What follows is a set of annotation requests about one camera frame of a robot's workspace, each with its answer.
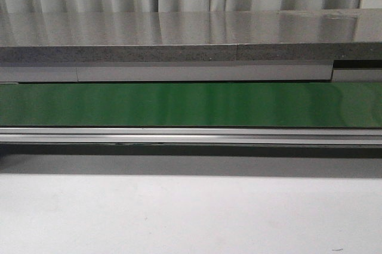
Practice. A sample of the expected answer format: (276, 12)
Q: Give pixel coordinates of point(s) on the grey stone countertop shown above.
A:
(191, 36)

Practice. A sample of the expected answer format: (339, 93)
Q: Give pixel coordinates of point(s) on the grey panel under countertop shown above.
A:
(257, 70)

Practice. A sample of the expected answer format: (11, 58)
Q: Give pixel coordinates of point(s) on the green conveyor belt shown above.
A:
(282, 104)

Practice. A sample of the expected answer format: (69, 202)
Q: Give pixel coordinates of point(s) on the aluminium conveyor front rail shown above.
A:
(288, 136)

